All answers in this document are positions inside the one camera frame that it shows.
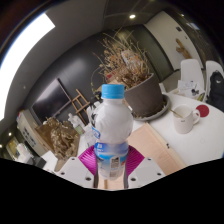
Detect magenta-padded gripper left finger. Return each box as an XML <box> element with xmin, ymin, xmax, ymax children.
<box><xmin>56</xmin><ymin>145</ymin><xmax>100</xmax><ymax>189</ymax></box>

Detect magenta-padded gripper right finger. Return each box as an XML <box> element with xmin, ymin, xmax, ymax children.
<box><xmin>123</xmin><ymin>145</ymin><xmax>166</xmax><ymax>190</ymax></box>

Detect white bottle with blue cap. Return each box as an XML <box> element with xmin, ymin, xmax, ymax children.
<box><xmin>90</xmin><ymin>83</ymin><xmax>134</xmax><ymax>181</ymax></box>

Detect light wooden drawing board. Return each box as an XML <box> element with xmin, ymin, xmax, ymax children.
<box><xmin>126</xmin><ymin>122</ymin><xmax>188</xmax><ymax>176</ymax></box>

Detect crumpled clear plastic bag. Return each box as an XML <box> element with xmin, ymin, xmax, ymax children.
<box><xmin>81</xmin><ymin>123</ymin><xmax>98</xmax><ymax>148</ymax></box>

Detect white bottle with green label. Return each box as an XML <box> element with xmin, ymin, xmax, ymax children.
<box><xmin>67</xmin><ymin>113</ymin><xmax>86</xmax><ymax>135</ymax></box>

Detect grey plant saucer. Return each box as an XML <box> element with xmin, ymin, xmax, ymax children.
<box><xmin>131</xmin><ymin>94</ymin><xmax>172</xmax><ymax>122</ymax></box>

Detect white mug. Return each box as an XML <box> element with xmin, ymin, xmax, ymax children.
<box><xmin>172</xmin><ymin>104</ymin><xmax>201</xmax><ymax>135</ymax></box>

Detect wooden easel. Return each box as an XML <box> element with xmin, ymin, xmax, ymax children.
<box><xmin>53</xmin><ymin>88</ymin><xmax>91</xmax><ymax>126</ymax></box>

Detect stirring stick in mug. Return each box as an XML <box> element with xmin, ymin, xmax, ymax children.
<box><xmin>169</xmin><ymin>108</ymin><xmax>184</xmax><ymax>119</ymax></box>

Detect white cabinet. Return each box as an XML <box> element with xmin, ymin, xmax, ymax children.
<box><xmin>15</xmin><ymin>109</ymin><xmax>46</xmax><ymax>158</ymax></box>

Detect dried plant in grey pot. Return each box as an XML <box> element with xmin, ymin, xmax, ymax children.
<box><xmin>90</xmin><ymin>29</ymin><xmax>165</xmax><ymax>118</ymax></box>

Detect flat round red coaster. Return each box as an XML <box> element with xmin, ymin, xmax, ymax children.
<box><xmin>195</xmin><ymin>104</ymin><xmax>211</xmax><ymax>118</ymax></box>

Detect stack of papers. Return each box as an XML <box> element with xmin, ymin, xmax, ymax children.
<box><xmin>176</xmin><ymin>79</ymin><xmax>207</xmax><ymax>103</ymax></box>

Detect dark double door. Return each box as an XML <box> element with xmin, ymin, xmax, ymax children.
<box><xmin>119</xmin><ymin>24</ymin><xmax>174</xmax><ymax>83</ymax></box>

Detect wooden figure sculpture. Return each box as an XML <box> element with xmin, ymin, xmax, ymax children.
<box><xmin>175</xmin><ymin>38</ymin><xmax>193</xmax><ymax>60</ymax></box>

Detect bright ceiling light panel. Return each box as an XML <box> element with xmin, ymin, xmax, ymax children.
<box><xmin>0</xmin><ymin>12</ymin><xmax>56</xmax><ymax>122</ymax></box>

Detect recessed ceiling lights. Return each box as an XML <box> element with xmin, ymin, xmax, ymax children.
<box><xmin>128</xmin><ymin>12</ymin><xmax>186</xmax><ymax>20</ymax></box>

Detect black wall screen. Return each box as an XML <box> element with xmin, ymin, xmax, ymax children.
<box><xmin>30</xmin><ymin>78</ymin><xmax>73</xmax><ymax>124</ymax></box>

